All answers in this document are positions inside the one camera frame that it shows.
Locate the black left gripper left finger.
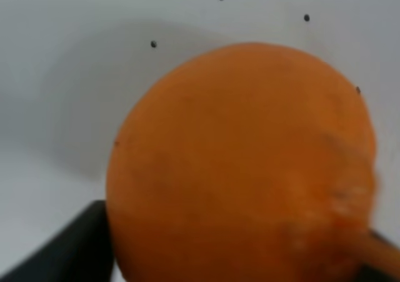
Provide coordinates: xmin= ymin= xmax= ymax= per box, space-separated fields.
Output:
xmin=1 ymin=200 xmax=114 ymax=281

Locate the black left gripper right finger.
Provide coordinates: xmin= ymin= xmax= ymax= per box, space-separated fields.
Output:
xmin=356 ymin=230 xmax=399 ymax=282

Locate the orange with stem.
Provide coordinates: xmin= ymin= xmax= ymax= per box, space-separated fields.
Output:
xmin=106 ymin=43 xmax=399 ymax=281

